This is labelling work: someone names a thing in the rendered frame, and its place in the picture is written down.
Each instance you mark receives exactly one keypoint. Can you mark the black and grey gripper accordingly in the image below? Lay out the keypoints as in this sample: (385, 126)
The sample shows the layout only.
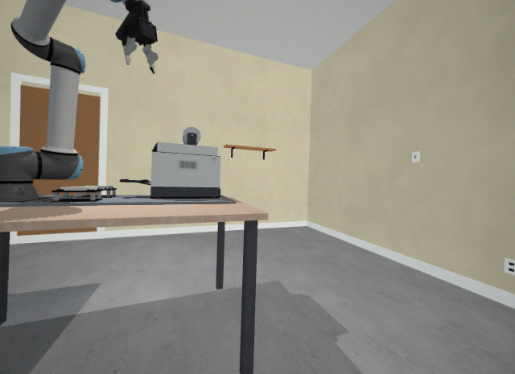
(147, 32)

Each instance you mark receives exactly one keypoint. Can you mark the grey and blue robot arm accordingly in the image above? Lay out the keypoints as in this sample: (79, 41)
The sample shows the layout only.
(58, 159)

